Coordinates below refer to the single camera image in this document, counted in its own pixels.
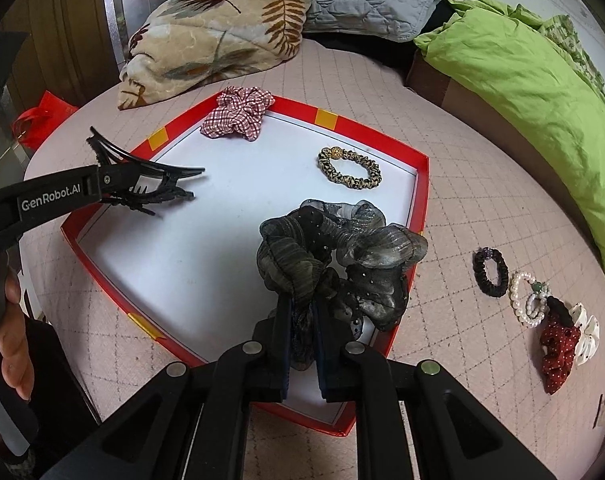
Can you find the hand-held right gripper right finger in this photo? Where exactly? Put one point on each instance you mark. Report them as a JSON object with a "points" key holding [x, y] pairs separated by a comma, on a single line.
{"points": [[321, 360]]}

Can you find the black hair claw clip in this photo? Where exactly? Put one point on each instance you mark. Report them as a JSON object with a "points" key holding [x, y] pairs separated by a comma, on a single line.
{"points": [[172, 175]]}

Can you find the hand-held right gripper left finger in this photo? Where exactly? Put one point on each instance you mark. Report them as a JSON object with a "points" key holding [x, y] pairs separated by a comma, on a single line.
{"points": [[281, 355]]}

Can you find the red box with white inside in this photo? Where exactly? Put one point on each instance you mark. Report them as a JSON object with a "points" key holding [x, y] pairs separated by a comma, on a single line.
{"points": [[182, 260]]}

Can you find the person's left hand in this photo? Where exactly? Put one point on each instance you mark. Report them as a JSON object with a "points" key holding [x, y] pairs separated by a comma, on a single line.
{"points": [[15, 355]]}

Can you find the wooden door frame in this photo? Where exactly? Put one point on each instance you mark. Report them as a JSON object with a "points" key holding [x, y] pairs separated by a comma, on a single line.
{"points": [[72, 20]]}

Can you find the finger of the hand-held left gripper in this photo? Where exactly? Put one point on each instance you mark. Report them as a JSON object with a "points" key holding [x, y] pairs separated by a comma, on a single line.
{"points": [[113, 179]]}

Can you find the red plaid scrunchie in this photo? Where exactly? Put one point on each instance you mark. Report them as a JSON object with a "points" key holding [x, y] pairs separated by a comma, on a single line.
{"points": [[237, 115]]}

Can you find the red polka dot scrunchie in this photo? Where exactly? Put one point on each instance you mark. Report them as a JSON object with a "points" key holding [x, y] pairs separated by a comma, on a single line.
{"points": [[557, 352]]}

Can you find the pink quilted bedspread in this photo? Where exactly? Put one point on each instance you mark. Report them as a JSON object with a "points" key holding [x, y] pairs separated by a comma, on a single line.
{"points": [[482, 210]]}

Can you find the gold and black scrunchie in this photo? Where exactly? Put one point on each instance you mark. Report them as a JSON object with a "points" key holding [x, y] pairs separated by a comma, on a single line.
{"points": [[372, 172]]}

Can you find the red plastic bag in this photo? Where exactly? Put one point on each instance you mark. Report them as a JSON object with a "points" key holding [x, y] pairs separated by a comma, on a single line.
{"points": [[42, 115]]}

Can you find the white polka dot scrunchie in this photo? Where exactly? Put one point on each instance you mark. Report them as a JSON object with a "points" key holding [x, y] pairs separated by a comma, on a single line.
{"points": [[587, 332]]}

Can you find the thin black scrunchie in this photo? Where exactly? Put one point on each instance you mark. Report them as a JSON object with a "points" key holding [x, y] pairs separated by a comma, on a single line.
{"points": [[503, 272]]}

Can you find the leaf pattern pillow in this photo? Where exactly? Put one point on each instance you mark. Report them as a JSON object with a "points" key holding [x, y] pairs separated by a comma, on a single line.
{"points": [[222, 35]]}

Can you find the thick black scrunchie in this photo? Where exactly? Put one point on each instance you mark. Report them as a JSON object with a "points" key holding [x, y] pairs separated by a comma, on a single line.
{"points": [[560, 308]]}

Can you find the large grey organza scrunchie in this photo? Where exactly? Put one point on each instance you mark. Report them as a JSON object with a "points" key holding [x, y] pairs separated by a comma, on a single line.
{"points": [[302, 250]]}

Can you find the green duvet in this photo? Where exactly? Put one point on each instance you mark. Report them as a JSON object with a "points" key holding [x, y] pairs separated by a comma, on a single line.
{"points": [[522, 85]]}

